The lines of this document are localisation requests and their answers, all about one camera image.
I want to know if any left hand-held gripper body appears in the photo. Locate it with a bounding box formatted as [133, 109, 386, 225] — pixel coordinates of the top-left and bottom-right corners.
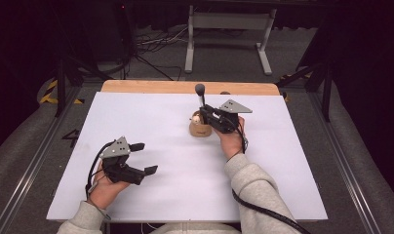
[99, 136, 146, 186]

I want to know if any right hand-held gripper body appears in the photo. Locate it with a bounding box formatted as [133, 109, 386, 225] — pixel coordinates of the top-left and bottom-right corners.
[208, 98, 254, 135]

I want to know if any round wooden holder cup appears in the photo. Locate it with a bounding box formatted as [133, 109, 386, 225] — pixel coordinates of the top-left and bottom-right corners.
[188, 110, 215, 137]

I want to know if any black makeup brush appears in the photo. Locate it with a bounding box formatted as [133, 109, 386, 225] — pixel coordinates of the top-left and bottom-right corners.
[194, 83, 208, 110]

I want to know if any person's right hand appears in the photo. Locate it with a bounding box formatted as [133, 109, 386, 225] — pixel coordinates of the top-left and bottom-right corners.
[216, 116, 247, 160]

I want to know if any person's left hand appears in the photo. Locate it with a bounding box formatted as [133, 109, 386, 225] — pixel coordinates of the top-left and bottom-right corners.
[87, 162, 131, 211]

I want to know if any wooden table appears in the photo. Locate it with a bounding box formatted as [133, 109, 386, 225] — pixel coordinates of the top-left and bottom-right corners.
[100, 80, 281, 97]

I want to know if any person's grey sweatshirt torso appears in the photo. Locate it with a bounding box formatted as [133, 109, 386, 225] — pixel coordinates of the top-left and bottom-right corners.
[149, 222, 243, 234]

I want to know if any dark cabinet with red light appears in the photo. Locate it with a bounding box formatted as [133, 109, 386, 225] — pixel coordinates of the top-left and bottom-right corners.
[96, 0, 136, 63]

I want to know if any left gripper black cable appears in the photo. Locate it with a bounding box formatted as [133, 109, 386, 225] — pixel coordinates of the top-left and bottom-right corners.
[85, 139, 117, 201]

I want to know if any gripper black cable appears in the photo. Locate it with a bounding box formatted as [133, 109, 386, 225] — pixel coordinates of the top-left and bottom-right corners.
[231, 124, 313, 234]
[85, 139, 117, 201]

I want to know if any aluminium floor rail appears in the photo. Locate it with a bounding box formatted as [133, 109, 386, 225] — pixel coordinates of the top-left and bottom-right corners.
[306, 92, 383, 234]
[0, 87, 83, 234]

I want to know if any grey metal stand frame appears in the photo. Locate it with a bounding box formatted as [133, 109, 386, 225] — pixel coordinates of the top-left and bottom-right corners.
[184, 4, 278, 76]

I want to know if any bundle of floor cables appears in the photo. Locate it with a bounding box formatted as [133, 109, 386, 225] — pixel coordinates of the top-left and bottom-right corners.
[133, 24, 190, 82]

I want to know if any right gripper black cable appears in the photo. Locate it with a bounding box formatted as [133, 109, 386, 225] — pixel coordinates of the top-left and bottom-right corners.
[231, 124, 313, 234]

